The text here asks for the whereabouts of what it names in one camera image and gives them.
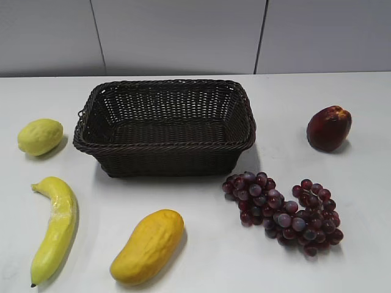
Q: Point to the yellow banana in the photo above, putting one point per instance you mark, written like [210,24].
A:
[60,230]

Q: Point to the dark brown wicker basket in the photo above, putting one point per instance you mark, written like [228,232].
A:
[179,127]

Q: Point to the yellow mango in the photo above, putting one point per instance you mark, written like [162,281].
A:
[149,248]

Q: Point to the dark red apple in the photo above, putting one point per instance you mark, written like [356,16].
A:
[328,129]

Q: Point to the purple grape bunch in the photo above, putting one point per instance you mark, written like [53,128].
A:
[309,221]

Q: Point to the yellow-green lemon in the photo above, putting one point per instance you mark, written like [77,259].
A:
[40,136]

